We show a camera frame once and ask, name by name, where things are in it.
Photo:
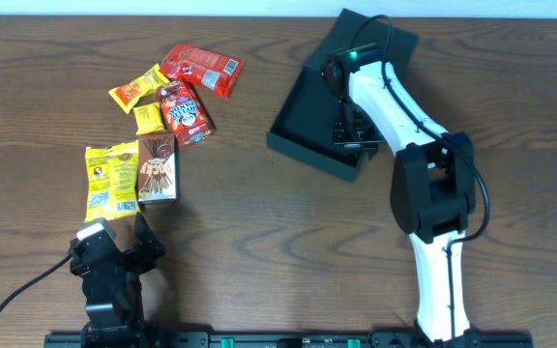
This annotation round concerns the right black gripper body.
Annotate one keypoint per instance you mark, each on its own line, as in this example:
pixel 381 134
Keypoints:
pixel 354 130

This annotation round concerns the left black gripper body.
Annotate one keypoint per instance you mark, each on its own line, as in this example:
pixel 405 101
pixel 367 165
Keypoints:
pixel 136 264

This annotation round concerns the black gift box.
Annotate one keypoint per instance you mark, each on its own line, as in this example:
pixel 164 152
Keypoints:
pixel 305 124

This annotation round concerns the brown Pocky box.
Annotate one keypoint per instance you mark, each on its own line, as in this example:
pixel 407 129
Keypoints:
pixel 157 179

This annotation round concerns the yellow snack bag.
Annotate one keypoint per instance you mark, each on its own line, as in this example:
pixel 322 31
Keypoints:
pixel 112 179

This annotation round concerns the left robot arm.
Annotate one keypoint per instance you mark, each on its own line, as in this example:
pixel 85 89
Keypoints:
pixel 114 315

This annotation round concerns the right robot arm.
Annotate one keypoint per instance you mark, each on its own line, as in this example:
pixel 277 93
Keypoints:
pixel 433 184

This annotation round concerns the small yellow snack packet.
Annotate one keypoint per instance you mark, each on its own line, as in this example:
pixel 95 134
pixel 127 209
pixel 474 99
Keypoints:
pixel 148 118

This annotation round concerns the red Hello Panda box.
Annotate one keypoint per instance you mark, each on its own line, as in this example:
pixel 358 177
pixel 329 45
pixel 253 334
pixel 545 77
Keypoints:
pixel 183 112

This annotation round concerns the red candy bag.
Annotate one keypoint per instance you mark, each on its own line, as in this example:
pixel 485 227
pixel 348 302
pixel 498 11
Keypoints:
pixel 198 66

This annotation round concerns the orange yellow candy wrapper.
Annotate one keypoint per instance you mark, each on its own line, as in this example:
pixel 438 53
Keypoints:
pixel 128 95

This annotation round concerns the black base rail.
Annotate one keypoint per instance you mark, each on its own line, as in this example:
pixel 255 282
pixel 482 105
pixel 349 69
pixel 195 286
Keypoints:
pixel 378 339

